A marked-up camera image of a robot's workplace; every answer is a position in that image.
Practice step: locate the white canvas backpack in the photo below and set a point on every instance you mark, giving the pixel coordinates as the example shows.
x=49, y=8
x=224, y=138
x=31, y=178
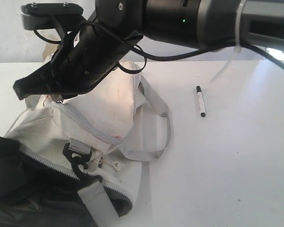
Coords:
x=80, y=161

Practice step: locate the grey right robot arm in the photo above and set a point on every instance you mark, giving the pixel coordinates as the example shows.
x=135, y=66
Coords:
x=159, y=30

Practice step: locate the black and white marker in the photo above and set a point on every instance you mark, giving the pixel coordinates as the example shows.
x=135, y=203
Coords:
x=200, y=101

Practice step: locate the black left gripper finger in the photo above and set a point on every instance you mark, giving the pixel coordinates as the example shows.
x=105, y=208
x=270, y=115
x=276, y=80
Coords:
x=9, y=147

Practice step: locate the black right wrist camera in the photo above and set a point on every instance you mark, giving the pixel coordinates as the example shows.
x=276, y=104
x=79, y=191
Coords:
x=42, y=16

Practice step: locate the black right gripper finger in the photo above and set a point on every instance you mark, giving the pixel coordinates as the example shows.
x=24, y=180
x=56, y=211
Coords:
x=39, y=82

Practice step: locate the white backdrop curtain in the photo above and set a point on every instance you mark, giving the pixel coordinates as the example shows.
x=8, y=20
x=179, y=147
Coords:
x=20, y=45

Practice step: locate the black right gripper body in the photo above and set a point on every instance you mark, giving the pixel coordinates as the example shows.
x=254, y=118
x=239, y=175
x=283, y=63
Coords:
x=78, y=69

